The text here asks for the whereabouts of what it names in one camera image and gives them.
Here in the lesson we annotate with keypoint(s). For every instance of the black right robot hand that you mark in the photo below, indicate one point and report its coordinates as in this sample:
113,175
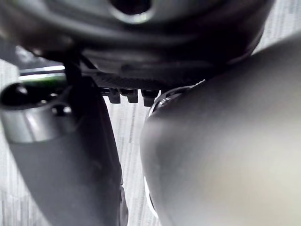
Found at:
145,42

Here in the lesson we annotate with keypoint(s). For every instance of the green and silver bar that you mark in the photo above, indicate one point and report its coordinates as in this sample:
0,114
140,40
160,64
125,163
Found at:
42,81

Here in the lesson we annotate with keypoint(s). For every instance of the silver robot leg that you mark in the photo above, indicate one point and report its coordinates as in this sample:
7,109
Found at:
223,141

